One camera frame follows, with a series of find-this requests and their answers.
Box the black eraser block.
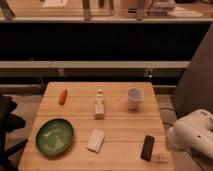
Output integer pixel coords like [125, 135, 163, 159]
[141, 135, 155, 161]

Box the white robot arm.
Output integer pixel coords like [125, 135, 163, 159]
[165, 109, 213, 160]

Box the small white bottle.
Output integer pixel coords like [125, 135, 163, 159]
[95, 89, 105, 119]

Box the white paper cup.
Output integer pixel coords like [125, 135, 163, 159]
[128, 88, 144, 110]

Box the orange carrot toy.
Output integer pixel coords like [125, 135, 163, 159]
[58, 89, 68, 105]

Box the white sponge block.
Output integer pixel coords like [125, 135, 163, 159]
[87, 129, 105, 153]

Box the green ceramic bowl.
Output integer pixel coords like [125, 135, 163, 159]
[35, 118, 74, 156]

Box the black office chair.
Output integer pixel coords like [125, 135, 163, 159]
[0, 95, 27, 171]

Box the black floor cable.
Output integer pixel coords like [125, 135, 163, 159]
[159, 107, 203, 171]

